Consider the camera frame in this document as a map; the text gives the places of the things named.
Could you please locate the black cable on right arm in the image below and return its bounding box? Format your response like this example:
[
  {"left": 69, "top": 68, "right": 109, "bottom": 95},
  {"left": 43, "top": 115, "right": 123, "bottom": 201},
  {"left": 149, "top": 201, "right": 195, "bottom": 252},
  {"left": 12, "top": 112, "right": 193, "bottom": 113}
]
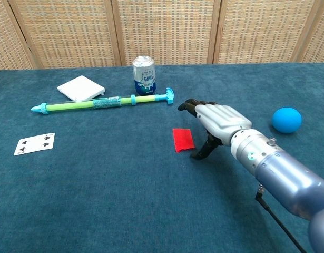
[{"left": 254, "top": 185, "right": 308, "bottom": 253}]

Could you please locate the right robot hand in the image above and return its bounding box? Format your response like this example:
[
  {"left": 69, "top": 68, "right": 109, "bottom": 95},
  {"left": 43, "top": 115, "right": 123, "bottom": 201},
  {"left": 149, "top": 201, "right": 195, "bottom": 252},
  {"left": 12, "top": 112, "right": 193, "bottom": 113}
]
[{"left": 177, "top": 98, "right": 253, "bottom": 160}]

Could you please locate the woven folding screen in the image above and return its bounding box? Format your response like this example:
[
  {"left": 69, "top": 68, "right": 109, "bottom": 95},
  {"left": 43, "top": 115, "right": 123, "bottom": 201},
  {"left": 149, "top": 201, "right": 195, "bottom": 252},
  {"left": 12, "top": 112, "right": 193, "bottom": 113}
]
[{"left": 0, "top": 0, "right": 324, "bottom": 71}]

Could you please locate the green and cyan water pump toy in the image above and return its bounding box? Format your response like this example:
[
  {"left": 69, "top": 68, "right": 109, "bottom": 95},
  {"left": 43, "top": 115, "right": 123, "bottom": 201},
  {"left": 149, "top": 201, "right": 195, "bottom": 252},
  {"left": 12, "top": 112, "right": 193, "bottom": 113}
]
[{"left": 31, "top": 87, "right": 175, "bottom": 116}]

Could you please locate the blue foam ball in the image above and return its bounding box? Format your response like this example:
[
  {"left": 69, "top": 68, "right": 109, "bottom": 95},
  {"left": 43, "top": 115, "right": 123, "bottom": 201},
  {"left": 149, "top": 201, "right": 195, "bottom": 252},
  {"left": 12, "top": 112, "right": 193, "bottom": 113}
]
[{"left": 272, "top": 106, "right": 302, "bottom": 134}]

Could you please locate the blue table cloth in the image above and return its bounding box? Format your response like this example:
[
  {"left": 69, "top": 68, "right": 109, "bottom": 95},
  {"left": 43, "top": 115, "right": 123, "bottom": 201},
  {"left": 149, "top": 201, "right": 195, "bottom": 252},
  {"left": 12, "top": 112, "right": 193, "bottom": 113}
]
[{"left": 0, "top": 62, "right": 324, "bottom": 253}]

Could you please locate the silver and blue drink can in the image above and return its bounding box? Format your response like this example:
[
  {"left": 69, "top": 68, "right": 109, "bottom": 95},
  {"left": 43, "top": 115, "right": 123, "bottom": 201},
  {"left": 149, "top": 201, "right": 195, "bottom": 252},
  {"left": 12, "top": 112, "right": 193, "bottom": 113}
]
[{"left": 132, "top": 55, "right": 156, "bottom": 96}]

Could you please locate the white flat box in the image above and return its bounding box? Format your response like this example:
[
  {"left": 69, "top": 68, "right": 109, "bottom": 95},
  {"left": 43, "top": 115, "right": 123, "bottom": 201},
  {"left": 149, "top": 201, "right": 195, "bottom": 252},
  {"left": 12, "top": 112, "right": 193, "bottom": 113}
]
[{"left": 56, "top": 75, "right": 106, "bottom": 102}]

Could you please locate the four of clubs playing card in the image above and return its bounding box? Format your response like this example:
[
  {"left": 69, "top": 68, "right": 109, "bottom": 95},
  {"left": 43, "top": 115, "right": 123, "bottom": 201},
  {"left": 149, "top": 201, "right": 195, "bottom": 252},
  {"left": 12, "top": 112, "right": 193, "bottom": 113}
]
[{"left": 13, "top": 132, "right": 56, "bottom": 157}]

